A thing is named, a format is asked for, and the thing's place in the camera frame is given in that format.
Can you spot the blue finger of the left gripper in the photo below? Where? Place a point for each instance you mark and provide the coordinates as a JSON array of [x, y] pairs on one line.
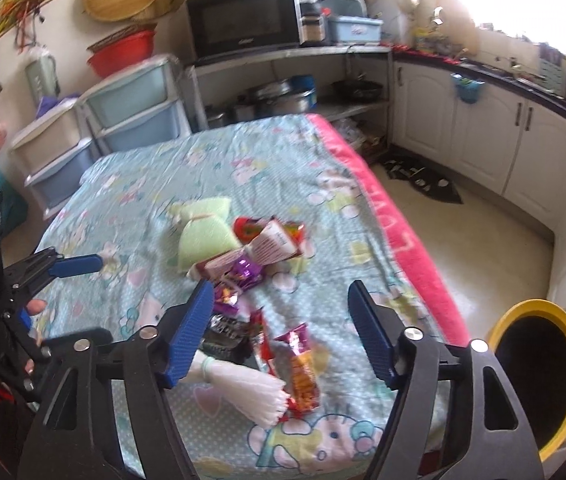
[[74, 266]]

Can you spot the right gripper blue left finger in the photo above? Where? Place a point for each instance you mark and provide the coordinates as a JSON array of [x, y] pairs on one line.
[[74, 434]]

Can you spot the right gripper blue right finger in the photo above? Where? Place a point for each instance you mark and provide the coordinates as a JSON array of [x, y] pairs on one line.
[[487, 434]]

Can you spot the black green snack packet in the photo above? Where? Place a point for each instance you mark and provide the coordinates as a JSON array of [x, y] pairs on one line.
[[226, 339]]

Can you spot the purple candy wrapper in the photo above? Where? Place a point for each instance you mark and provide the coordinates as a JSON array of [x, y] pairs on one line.
[[232, 275]]

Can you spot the red cylindrical candy tube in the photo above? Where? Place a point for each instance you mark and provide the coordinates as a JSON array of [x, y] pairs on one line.
[[287, 235]]

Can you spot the red orange snack wrapper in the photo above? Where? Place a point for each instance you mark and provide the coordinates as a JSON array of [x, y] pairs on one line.
[[305, 387]]

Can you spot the red white paper box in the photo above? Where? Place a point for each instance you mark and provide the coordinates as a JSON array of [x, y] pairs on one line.
[[264, 254]]

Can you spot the yellow rimmed trash bin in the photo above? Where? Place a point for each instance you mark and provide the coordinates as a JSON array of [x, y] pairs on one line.
[[529, 341]]

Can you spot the hello kitty tablecloth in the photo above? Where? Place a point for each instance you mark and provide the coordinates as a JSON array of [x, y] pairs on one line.
[[283, 216]]

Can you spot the teal plastic drawer unit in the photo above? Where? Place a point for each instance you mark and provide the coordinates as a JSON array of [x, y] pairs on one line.
[[136, 107]]

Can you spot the red plastic basin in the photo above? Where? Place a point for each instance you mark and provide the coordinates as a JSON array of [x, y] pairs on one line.
[[123, 53]]

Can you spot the black floor mat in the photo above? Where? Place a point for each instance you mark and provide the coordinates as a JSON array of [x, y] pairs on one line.
[[423, 178]]

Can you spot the steel pots on shelf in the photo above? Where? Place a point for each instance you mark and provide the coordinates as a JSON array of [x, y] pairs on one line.
[[290, 96]]

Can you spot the black microwave oven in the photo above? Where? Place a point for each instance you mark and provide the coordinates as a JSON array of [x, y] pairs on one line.
[[222, 27]]

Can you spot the black frying pan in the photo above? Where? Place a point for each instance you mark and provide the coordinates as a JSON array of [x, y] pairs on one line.
[[357, 90]]

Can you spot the black granite countertop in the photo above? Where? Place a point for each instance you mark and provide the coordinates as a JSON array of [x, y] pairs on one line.
[[545, 99]]

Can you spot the metal shelf rack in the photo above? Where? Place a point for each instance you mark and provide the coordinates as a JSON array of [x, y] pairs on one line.
[[218, 83]]

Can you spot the blue hanging basket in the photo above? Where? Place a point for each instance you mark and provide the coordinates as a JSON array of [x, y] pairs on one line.
[[468, 90]]

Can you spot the blue dish rack box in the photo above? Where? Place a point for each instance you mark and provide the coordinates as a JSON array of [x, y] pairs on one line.
[[354, 30]]

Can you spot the black blender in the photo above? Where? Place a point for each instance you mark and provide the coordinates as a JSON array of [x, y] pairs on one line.
[[311, 23]]

